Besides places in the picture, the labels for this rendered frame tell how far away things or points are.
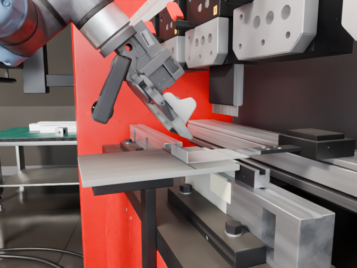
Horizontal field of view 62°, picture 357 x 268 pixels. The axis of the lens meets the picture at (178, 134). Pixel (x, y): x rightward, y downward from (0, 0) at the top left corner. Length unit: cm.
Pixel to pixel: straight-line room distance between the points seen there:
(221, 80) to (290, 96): 64
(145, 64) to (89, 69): 88
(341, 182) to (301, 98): 52
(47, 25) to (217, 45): 27
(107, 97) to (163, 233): 26
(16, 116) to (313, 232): 411
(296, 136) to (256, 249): 33
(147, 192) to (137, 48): 25
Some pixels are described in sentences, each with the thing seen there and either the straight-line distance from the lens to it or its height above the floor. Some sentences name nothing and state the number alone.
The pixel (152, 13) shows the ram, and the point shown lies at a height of 135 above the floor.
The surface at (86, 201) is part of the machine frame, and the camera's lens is 147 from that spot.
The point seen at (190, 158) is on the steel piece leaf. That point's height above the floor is 100.
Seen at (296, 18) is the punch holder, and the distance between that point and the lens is 39.
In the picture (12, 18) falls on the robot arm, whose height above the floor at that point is 120.
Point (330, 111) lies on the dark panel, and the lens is 108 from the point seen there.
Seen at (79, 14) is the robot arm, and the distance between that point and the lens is 50.
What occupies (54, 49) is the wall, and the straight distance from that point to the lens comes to 420.
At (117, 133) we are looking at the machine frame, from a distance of 141.
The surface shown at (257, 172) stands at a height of 100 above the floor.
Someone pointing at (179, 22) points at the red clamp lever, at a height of 126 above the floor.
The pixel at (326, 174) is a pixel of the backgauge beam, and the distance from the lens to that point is 73.
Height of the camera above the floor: 113
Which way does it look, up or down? 9 degrees down
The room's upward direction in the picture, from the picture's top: straight up
